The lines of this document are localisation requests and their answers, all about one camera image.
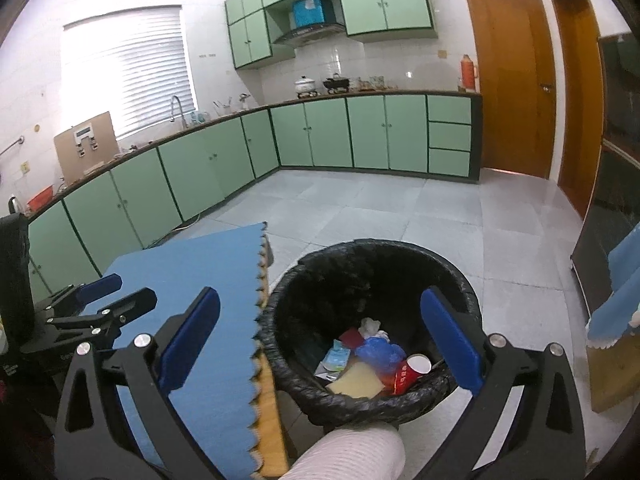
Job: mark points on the black wok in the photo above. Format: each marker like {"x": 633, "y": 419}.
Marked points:
{"x": 336, "y": 83}

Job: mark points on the electric kettle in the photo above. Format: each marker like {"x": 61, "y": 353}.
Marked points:
{"x": 15, "y": 206}

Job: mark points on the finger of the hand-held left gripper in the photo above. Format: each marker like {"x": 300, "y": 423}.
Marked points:
{"x": 100, "y": 286}
{"x": 125, "y": 310}

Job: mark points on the black trash bin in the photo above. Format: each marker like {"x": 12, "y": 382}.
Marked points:
{"x": 320, "y": 280}

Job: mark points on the green drawer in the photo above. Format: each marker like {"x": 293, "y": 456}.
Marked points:
{"x": 449, "y": 109}
{"x": 450, "y": 136}
{"x": 450, "y": 162}

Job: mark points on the brown cardboard board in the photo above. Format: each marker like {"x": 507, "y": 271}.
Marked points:
{"x": 610, "y": 380}

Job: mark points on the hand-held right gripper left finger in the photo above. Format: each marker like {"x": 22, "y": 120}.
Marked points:
{"x": 190, "y": 340}

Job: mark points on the red thermos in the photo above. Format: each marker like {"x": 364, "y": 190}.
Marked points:
{"x": 468, "y": 74}

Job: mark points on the chrome kitchen faucet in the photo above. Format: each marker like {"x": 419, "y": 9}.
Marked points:
{"x": 176, "y": 110}

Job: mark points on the range hood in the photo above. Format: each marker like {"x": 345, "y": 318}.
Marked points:
{"x": 310, "y": 34}

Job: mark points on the white paper roll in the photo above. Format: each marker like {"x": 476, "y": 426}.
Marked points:
{"x": 350, "y": 455}

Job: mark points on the blue plastic bag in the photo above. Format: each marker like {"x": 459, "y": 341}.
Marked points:
{"x": 380, "y": 352}

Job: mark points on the white cooking pot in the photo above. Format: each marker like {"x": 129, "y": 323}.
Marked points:
{"x": 305, "y": 86}

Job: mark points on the closed wooden door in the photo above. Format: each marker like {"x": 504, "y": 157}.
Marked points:
{"x": 515, "y": 80}

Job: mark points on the blue foam mat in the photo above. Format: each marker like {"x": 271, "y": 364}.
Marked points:
{"x": 210, "y": 260}

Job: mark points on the blue foam piece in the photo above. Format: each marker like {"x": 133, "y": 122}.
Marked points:
{"x": 622, "y": 290}

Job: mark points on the red plastic basin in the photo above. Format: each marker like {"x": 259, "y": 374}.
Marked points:
{"x": 40, "y": 197}

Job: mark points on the cardboard box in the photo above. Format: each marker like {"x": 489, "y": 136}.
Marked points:
{"x": 87, "y": 147}

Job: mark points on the red paper cup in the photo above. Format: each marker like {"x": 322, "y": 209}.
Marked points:
{"x": 406, "y": 380}

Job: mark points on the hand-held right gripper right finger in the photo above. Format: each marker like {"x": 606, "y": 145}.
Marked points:
{"x": 450, "y": 340}

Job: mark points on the blue box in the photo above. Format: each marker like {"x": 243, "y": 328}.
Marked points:
{"x": 311, "y": 11}

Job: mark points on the white tissue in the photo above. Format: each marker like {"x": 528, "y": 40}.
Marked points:
{"x": 371, "y": 327}

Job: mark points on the red snack packet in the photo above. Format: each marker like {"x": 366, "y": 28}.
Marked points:
{"x": 351, "y": 339}

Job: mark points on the teal packet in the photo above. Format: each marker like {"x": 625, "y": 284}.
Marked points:
{"x": 337, "y": 356}

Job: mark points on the open wooden door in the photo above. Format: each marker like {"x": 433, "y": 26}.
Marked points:
{"x": 580, "y": 110}

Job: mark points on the green base cabinets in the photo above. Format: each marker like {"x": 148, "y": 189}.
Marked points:
{"x": 210, "y": 160}

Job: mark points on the dark glass cabinet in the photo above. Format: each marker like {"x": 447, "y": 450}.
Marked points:
{"x": 615, "y": 185}

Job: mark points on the white window blind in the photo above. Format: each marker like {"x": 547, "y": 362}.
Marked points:
{"x": 130, "y": 70}

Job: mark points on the green wall cabinets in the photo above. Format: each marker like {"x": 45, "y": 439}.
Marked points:
{"x": 380, "y": 0}

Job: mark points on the small white wrapper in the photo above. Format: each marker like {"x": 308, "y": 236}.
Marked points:
{"x": 325, "y": 375}

